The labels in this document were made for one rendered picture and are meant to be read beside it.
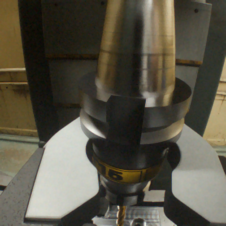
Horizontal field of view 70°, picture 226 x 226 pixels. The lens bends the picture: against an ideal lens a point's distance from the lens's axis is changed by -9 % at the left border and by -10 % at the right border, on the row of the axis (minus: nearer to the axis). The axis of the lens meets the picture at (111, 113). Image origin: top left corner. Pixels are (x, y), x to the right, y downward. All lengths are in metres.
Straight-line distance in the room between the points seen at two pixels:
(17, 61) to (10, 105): 0.31
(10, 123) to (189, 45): 1.17
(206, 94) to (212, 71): 0.08
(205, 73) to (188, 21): 0.19
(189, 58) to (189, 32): 0.08
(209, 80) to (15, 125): 1.17
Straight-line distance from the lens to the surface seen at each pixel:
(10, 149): 1.31
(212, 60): 0.65
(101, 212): 0.40
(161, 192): 0.57
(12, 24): 1.09
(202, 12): 0.57
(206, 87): 0.67
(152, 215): 0.42
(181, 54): 0.55
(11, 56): 1.12
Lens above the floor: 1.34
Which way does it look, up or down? 29 degrees down
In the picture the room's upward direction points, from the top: 2 degrees clockwise
